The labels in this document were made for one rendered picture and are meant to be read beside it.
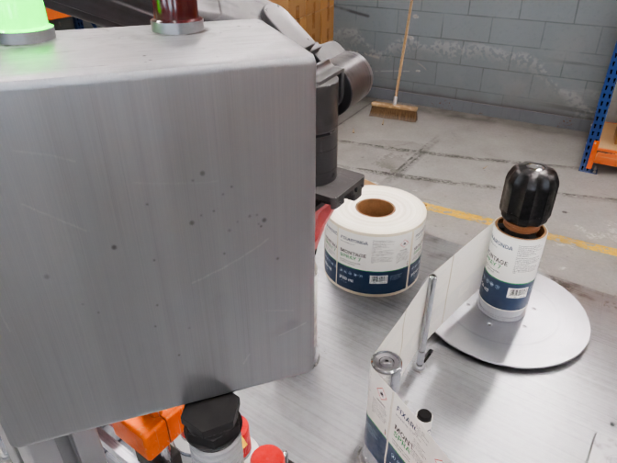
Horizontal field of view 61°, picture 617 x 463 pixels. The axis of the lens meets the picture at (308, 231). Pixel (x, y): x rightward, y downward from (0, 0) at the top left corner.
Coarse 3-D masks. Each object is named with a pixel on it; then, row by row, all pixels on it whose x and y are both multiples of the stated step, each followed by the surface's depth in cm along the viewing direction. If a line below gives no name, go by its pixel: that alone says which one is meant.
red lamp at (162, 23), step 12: (156, 0) 25; (168, 0) 25; (180, 0) 25; (192, 0) 25; (156, 12) 25; (168, 12) 25; (180, 12) 25; (192, 12) 25; (156, 24) 25; (168, 24) 25; (180, 24) 25; (192, 24) 25
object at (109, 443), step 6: (102, 432) 66; (102, 438) 66; (108, 438) 66; (114, 438) 66; (102, 444) 66; (108, 444) 65; (114, 444) 65; (120, 444) 65; (108, 450) 65; (114, 450) 64; (120, 450) 64; (126, 450) 64; (114, 456) 65; (120, 456) 63; (126, 456) 63; (132, 456) 63; (126, 462) 63; (132, 462) 63; (138, 462) 63
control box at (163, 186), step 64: (0, 64) 20; (64, 64) 20; (128, 64) 20; (192, 64) 21; (256, 64) 21; (0, 128) 19; (64, 128) 20; (128, 128) 21; (192, 128) 22; (256, 128) 23; (0, 192) 21; (64, 192) 21; (128, 192) 22; (192, 192) 23; (256, 192) 24; (0, 256) 22; (64, 256) 23; (128, 256) 24; (192, 256) 25; (256, 256) 26; (0, 320) 23; (64, 320) 24; (128, 320) 25; (192, 320) 27; (256, 320) 28; (0, 384) 25; (64, 384) 26; (128, 384) 27; (192, 384) 29; (256, 384) 31
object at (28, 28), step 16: (0, 0) 23; (16, 0) 23; (32, 0) 23; (0, 16) 23; (16, 16) 23; (32, 16) 23; (0, 32) 23; (16, 32) 23; (32, 32) 23; (48, 32) 24
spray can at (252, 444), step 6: (246, 420) 53; (246, 426) 52; (246, 432) 52; (246, 438) 52; (252, 438) 56; (252, 444) 55; (258, 444) 56; (246, 450) 53; (252, 450) 54; (246, 456) 54; (246, 462) 53
